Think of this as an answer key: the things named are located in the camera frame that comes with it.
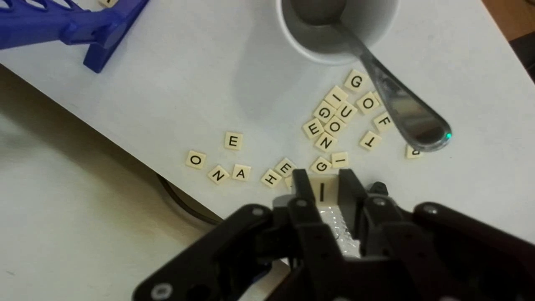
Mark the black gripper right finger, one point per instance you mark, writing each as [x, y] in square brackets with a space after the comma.
[445, 255]

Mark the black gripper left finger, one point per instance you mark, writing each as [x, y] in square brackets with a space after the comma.
[226, 262]

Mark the letter tile i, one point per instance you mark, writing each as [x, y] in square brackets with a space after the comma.
[336, 96]
[324, 190]

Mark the letter tile H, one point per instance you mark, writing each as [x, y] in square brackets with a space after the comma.
[271, 178]

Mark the letter tile A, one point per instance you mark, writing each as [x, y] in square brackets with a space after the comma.
[241, 173]

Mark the letter tile N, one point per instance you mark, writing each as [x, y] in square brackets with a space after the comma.
[217, 175]

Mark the letter tile E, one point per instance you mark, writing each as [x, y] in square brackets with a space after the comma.
[232, 141]

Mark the letter tile O left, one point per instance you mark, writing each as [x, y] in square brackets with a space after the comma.
[196, 160]

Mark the letter tile o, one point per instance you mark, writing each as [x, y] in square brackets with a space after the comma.
[196, 160]
[368, 103]

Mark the letter tile T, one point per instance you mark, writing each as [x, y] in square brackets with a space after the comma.
[369, 141]

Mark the letter tile F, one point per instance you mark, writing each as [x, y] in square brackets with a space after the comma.
[383, 123]

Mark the letter tile O right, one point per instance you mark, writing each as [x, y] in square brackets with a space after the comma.
[368, 103]

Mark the letter tile G top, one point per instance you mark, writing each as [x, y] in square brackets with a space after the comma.
[354, 81]

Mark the metal spoon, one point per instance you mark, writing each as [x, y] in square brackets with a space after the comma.
[420, 125]

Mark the white table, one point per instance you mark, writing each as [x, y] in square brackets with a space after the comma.
[191, 71]

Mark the white mug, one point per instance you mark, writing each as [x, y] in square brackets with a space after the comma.
[334, 31]

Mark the blue connect four grid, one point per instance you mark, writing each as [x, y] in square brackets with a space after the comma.
[23, 24]

